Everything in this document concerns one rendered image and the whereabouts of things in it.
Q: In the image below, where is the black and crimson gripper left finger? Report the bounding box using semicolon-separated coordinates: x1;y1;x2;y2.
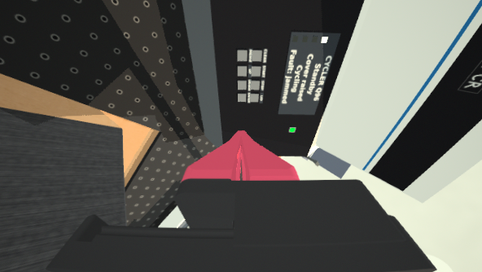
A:
182;130;241;181

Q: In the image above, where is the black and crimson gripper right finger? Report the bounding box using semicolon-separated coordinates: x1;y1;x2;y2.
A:
241;130;300;181

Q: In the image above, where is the cream benchtop instrument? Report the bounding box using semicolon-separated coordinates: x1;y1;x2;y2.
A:
182;0;482;203

